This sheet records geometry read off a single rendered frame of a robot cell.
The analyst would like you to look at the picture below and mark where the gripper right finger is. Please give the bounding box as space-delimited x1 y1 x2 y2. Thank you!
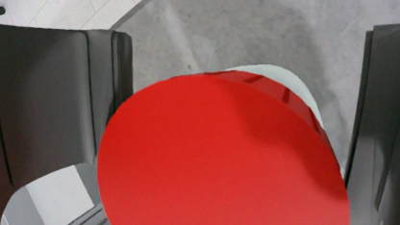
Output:
343 23 400 225

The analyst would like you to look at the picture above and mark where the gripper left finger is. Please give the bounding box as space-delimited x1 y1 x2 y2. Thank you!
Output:
0 24 134 223

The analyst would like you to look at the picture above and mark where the light grey tray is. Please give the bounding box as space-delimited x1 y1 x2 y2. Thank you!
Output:
3 163 102 225

